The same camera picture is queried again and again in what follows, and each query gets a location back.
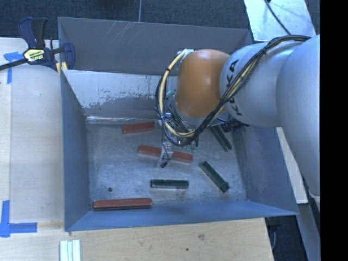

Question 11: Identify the red-brown flat block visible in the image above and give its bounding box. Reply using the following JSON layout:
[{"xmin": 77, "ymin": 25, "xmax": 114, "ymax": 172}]
[
  {"xmin": 121, "ymin": 121, "xmax": 156, "ymax": 135},
  {"xmin": 92, "ymin": 197, "xmax": 153, "ymax": 212},
  {"xmin": 137, "ymin": 144, "xmax": 194, "ymax": 165}
]

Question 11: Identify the dark green flat block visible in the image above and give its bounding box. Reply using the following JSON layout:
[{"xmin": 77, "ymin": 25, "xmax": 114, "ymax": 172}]
[
  {"xmin": 209, "ymin": 125, "xmax": 233, "ymax": 153},
  {"xmin": 198, "ymin": 160, "xmax": 231, "ymax": 194},
  {"xmin": 150, "ymin": 179, "xmax": 190, "ymax": 190}
]

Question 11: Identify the grey metal bin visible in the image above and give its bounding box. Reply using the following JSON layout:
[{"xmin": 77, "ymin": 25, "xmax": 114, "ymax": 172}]
[{"xmin": 57, "ymin": 16, "xmax": 300, "ymax": 232}]

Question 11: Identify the pale wood board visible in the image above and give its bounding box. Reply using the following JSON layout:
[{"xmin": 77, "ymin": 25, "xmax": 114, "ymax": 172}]
[{"xmin": 9, "ymin": 39, "xmax": 66, "ymax": 224}]

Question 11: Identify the black cylinder on white bracket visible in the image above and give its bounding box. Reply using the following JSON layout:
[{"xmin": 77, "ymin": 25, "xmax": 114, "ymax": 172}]
[{"xmin": 220, "ymin": 120, "xmax": 247, "ymax": 133}]

